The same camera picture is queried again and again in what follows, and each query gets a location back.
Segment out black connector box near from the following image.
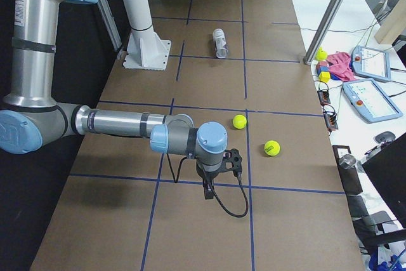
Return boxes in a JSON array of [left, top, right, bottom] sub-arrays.
[[323, 109, 338, 132]]

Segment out spare tennis ball on desk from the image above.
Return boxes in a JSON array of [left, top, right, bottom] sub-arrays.
[[315, 47, 328, 62]]

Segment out blue toy cube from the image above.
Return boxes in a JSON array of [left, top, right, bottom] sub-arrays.
[[316, 65, 330, 75]]

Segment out yellow toy cube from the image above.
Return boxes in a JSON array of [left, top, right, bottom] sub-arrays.
[[318, 71, 331, 83]]

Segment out tennis ball with black logo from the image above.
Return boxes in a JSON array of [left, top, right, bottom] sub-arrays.
[[264, 140, 280, 157]]

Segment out white tennis ball can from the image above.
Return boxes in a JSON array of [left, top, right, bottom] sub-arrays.
[[213, 28, 229, 59]]

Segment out black computer mouse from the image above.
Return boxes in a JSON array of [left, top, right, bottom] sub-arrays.
[[374, 131, 396, 143]]

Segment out tennis ball near tape cross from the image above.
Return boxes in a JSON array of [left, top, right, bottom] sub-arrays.
[[232, 114, 247, 129]]

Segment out black connector box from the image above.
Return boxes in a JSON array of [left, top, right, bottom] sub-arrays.
[[317, 81, 331, 105], [323, 109, 338, 132]]

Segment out white pedestal column with base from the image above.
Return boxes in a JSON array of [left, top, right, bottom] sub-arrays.
[[123, 0, 171, 70]]

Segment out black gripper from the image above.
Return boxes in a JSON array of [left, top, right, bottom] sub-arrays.
[[196, 164, 219, 200]]

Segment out teach pendant tablet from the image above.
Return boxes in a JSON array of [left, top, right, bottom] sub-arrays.
[[343, 78, 403, 123], [351, 45, 391, 83]]

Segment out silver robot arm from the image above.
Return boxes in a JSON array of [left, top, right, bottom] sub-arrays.
[[1, 0, 228, 199]]

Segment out pink cloth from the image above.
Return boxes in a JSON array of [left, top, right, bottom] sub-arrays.
[[327, 52, 356, 82]]

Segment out silver metal cylinder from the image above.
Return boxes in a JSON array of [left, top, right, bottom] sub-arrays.
[[338, 154, 357, 169]]

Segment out aluminium frame post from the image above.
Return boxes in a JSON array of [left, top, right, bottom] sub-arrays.
[[303, 0, 343, 65]]

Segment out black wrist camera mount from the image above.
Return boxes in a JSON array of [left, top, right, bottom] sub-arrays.
[[218, 149, 242, 180]]

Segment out black connector box far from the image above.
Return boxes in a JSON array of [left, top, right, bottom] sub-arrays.
[[317, 81, 331, 105]]

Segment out far teach pendant tablet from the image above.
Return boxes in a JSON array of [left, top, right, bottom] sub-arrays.
[[351, 45, 391, 83]]

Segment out near teach pendant tablet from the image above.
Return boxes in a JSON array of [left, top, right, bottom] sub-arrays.
[[343, 78, 403, 123]]

